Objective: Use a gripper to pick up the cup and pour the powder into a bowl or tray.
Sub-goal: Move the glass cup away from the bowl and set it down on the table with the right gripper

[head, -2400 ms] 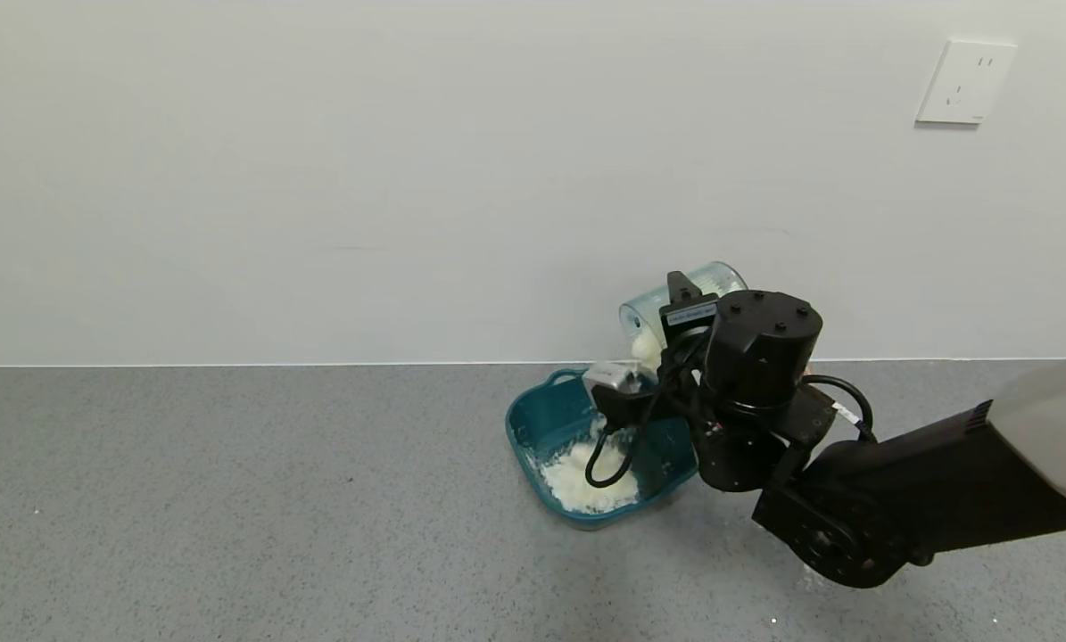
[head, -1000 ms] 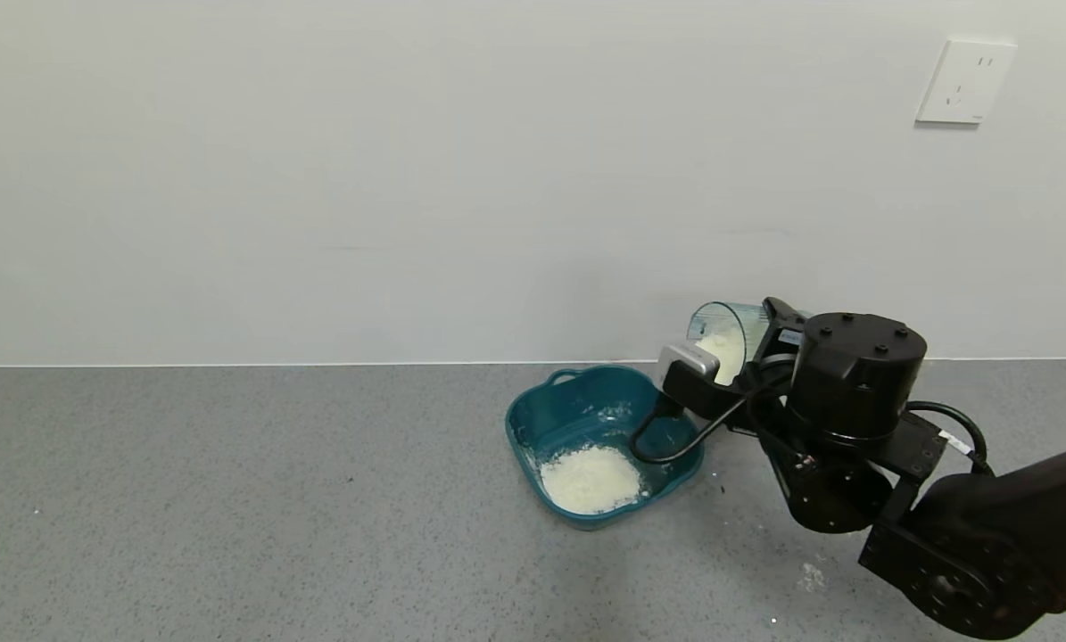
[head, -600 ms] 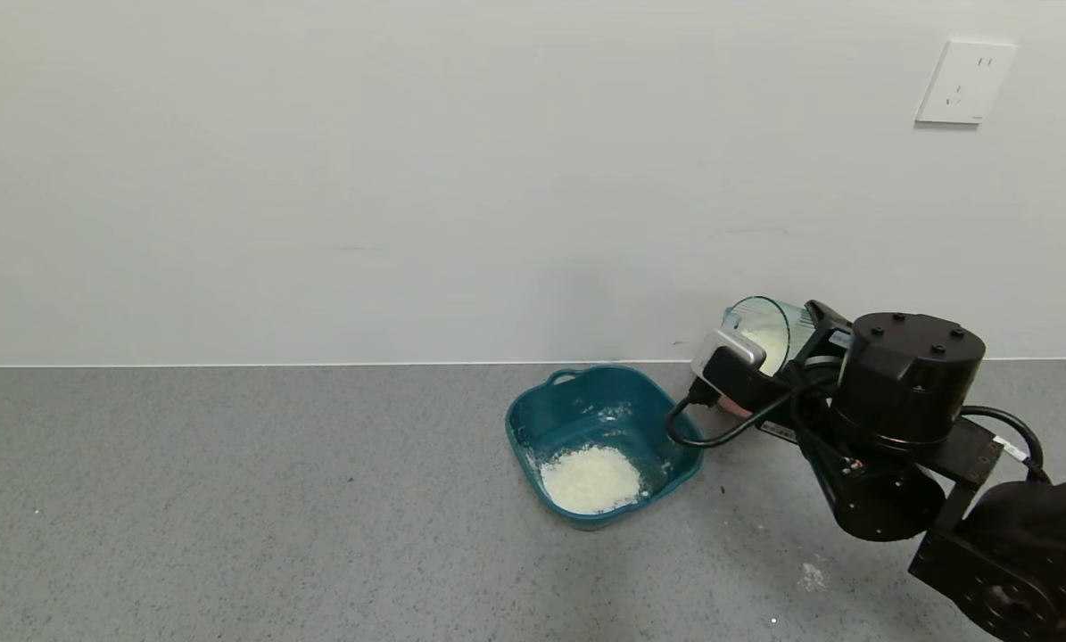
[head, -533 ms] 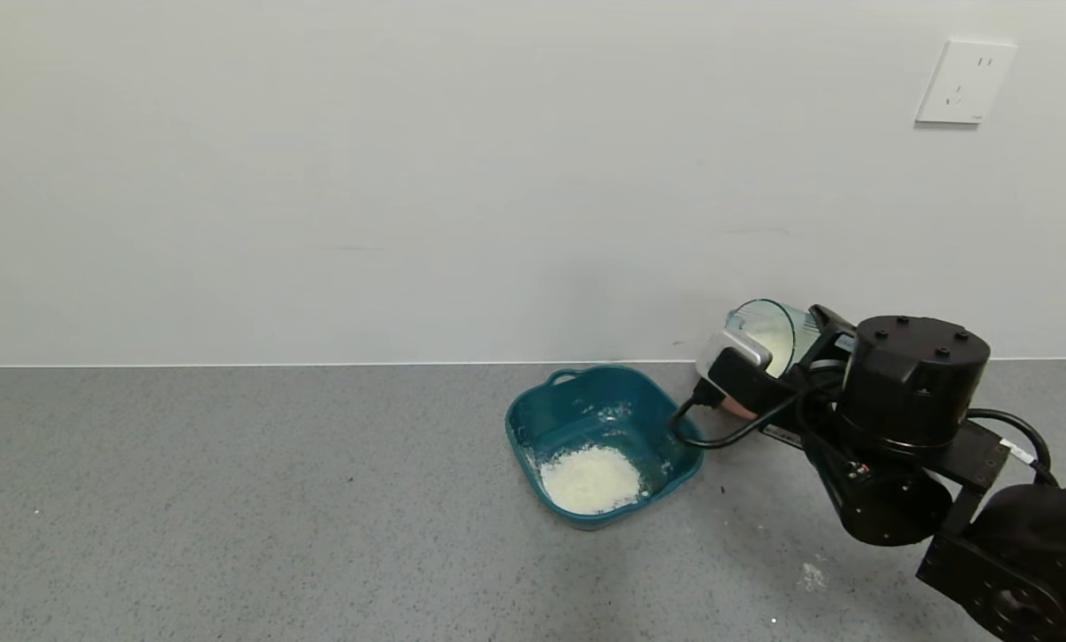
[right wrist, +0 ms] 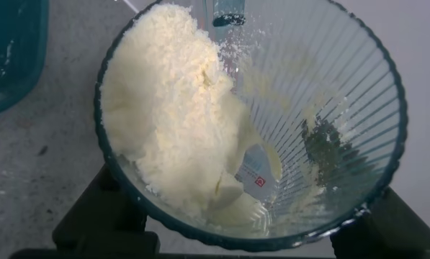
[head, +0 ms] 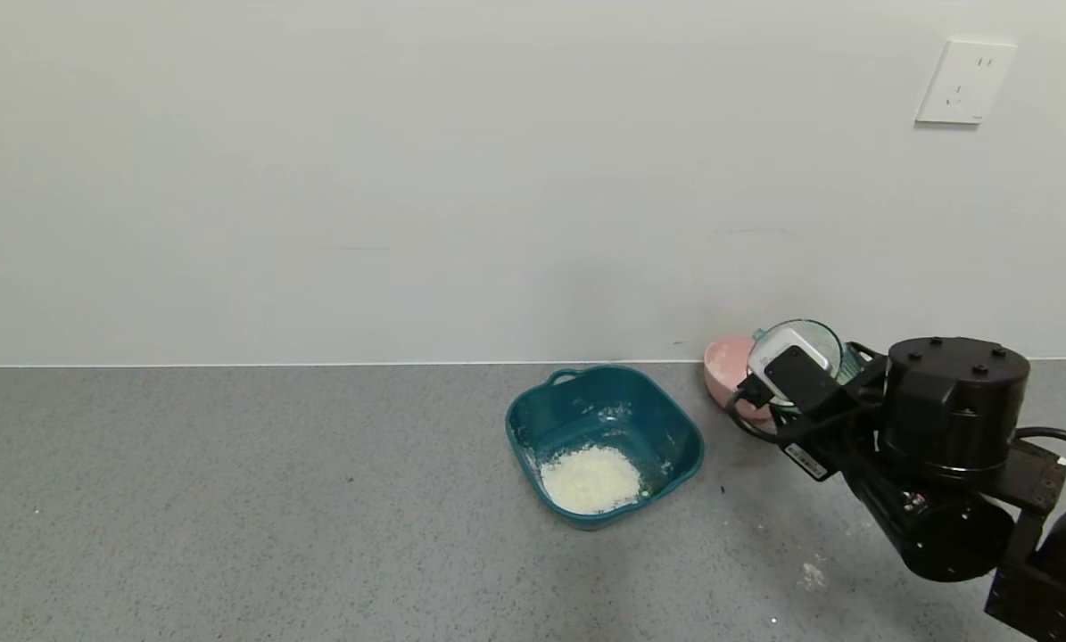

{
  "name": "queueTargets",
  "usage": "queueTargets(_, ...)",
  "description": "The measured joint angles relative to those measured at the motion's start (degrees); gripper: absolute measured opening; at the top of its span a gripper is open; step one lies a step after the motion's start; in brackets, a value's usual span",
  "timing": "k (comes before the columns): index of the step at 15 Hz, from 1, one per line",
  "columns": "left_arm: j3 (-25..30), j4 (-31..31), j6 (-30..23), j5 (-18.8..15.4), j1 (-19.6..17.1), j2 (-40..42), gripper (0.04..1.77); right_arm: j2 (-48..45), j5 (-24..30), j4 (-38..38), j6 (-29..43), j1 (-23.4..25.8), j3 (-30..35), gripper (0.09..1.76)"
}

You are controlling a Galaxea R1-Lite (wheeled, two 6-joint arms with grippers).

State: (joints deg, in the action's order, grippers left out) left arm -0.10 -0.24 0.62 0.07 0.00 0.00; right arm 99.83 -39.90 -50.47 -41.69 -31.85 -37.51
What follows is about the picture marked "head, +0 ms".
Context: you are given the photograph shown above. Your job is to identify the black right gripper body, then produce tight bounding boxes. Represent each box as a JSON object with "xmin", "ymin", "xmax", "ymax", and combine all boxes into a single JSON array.
[{"xmin": 769, "ymin": 403, "xmax": 908, "ymax": 514}]

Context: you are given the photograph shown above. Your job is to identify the clear ribbed cup with handle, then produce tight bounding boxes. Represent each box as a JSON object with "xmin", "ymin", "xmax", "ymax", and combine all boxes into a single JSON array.
[{"xmin": 750, "ymin": 318, "xmax": 865, "ymax": 420}]

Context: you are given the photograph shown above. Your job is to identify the white powder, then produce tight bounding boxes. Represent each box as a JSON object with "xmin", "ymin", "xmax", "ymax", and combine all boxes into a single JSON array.
[{"xmin": 539, "ymin": 444, "xmax": 645, "ymax": 516}]

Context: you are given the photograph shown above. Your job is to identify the pink ribbed bowl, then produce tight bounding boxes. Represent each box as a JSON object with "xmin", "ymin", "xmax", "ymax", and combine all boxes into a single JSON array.
[{"xmin": 703, "ymin": 335, "xmax": 779, "ymax": 425}]

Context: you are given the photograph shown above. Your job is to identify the teal square plastic tray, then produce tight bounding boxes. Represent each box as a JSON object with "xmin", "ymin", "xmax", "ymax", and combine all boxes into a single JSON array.
[{"xmin": 505, "ymin": 365, "xmax": 705, "ymax": 531}]

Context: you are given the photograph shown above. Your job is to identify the black camera cable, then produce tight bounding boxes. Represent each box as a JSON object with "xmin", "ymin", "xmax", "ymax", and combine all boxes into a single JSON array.
[{"xmin": 727, "ymin": 379, "xmax": 859, "ymax": 444}]

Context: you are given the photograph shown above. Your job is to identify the silver wrist camera black mount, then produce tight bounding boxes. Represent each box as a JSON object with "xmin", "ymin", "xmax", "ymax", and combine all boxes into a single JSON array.
[{"xmin": 747, "ymin": 326, "xmax": 846, "ymax": 418}]

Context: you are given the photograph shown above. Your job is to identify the black cable with white tag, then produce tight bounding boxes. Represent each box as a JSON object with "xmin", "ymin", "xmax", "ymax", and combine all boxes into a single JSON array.
[{"xmin": 1014, "ymin": 426, "xmax": 1066, "ymax": 490}]

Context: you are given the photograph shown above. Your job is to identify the white wall socket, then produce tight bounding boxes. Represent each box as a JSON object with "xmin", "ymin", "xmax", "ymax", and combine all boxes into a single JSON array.
[{"xmin": 915, "ymin": 37, "xmax": 1019, "ymax": 126}]

